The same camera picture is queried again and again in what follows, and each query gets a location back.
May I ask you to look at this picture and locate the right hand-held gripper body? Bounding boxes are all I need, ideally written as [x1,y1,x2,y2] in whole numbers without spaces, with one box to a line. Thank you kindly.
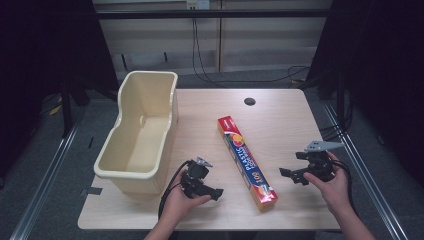
[295,140,345,183]

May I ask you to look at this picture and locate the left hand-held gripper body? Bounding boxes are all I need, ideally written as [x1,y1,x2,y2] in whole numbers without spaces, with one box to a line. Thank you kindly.
[180,156,214,200]

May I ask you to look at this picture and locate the person's right hand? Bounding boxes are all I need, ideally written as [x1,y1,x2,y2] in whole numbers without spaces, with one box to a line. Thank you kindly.
[302,150,352,217]

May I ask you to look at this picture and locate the person's left hand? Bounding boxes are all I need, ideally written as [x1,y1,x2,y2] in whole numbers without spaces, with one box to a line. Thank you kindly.
[162,171,213,232]

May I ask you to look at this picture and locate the red and blue wrap box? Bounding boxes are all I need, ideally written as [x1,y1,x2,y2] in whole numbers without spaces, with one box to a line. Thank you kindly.
[217,115,279,213]

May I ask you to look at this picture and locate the cream plastic bin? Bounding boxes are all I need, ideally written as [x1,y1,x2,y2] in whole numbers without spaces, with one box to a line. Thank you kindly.
[93,70,180,196]

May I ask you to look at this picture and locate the grey tape piece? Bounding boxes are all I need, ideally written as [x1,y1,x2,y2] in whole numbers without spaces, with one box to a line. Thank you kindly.
[79,186,103,197]

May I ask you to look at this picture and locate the dark curtain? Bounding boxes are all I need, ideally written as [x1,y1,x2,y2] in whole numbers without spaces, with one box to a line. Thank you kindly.
[0,0,119,181]
[298,0,424,188]

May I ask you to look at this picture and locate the black metal stand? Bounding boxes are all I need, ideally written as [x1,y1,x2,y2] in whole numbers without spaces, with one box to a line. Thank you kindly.
[60,78,74,139]

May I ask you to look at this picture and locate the black horizontal bar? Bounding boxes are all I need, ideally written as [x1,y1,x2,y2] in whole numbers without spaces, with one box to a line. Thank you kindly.
[95,9,332,20]

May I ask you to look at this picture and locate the right hand-held gripper black cable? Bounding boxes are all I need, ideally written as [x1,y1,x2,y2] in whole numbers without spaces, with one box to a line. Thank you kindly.
[330,159,358,216]

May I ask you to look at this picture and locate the hand-held gripper black cable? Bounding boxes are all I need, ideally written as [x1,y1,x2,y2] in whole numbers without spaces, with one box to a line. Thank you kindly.
[157,159,195,220]
[330,159,358,216]

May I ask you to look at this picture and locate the left hand-held gripper black cable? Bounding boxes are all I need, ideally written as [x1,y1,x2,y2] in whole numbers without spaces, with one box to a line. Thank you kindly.
[157,159,195,220]

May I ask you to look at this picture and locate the metal floor rail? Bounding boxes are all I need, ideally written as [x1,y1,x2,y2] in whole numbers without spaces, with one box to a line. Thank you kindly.
[322,101,409,240]
[9,113,84,240]

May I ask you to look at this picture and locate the black wall cable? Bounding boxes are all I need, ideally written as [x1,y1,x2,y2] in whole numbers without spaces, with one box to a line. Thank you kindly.
[191,18,312,85]

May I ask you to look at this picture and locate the white wall socket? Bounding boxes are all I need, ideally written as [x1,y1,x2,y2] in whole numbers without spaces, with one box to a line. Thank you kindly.
[185,0,211,10]

